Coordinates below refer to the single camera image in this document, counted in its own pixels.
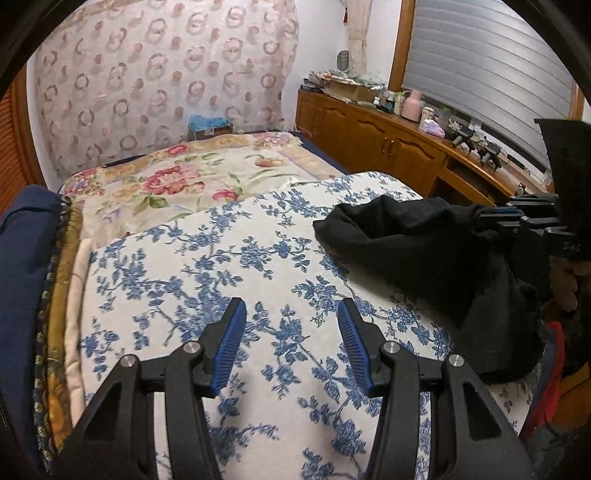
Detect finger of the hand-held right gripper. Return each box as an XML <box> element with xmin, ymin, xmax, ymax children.
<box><xmin>496</xmin><ymin>194</ymin><xmax>561</xmax><ymax>214</ymax></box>
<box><xmin>475</xmin><ymin>211</ymin><xmax>575</xmax><ymax>254</ymax></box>

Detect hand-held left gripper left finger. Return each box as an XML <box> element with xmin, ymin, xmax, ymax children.
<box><xmin>53</xmin><ymin>298</ymin><xmax>247</xmax><ymax>480</ymax></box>

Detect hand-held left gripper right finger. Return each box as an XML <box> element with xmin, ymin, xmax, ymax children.
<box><xmin>337</xmin><ymin>298</ymin><xmax>525</xmax><ymax>480</ymax></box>

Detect black printed t-shirt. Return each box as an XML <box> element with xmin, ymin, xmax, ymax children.
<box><xmin>313</xmin><ymin>194</ymin><xmax>546</xmax><ymax>384</ymax></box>

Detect person's right hand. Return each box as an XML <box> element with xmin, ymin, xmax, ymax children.
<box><xmin>551</xmin><ymin>256</ymin><xmax>580</xmax><ymax>315</ymax></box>

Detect black tools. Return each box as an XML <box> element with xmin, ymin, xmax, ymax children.
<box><xmin>445</xmin><ymin>122</ymin><xmax>502</xmax><ymax>167</ymax></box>

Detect blue floral white quilt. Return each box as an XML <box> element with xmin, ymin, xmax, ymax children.
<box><xmin>78</xmin><ymin>171</ymin><xmax>539</xmax><ymax>480</ymax></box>

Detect grey window blind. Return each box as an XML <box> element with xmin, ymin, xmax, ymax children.
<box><xmin>402</xmin><ymin>0</ymin><xmax>580</xmax><ymax>181</ymax></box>

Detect red cloth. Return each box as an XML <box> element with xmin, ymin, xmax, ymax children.
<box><xmin>526</xmin><ymin>320</ymin><xmax>566</xmax><ymax>430</ymax></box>

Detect pink bottle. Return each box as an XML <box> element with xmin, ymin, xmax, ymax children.
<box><xmin>401</xmin><ymin>90</ymin><xmax>423</xmax><ymax>121</ymax></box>

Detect red floral blanket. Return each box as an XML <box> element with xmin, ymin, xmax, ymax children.
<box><xmin>60</xmin><ymin>130</ymin><xmax>347</xmax><ymax>241</ymax></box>

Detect gold patterned cloth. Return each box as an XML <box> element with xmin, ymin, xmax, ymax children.
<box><xmin>34</xmin><ymin>203</ymin><xmax>90</xmax><ymax>462</ymax></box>

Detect wooden cabinet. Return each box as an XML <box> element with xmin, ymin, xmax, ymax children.
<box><xmin>295</xmin><ymin>89</ymin><xmax>555</xmax><ymax>208</ymax></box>

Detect cardboard box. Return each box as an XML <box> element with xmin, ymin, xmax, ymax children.
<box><xmin>325</xmin><ymin>80</ymin><xmax>377</xmax><ymax>103</ymax></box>

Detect navy blue cloth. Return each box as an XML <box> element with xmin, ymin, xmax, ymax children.
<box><xmin>0</xmin><ymin>185</ymin><xmax>65</xmax><ymax>467</ymax></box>

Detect blue tissue box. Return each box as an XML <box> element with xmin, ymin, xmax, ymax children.
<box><xmin>188</xmin><ymin>113</ymin><xmax>232</xmax><ymax>139</ymax></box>

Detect beige tied curtain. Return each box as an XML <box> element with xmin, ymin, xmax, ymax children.
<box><xmin>346</xmin><ymin>0</ymin><xmax>372</xmax><ymax>77</ymax></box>

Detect circle patterned curtain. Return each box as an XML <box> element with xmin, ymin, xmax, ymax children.
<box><xmin>34</xmin><ymin>0</ymin><xmax>301</xmax><ymax>178</ymax></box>

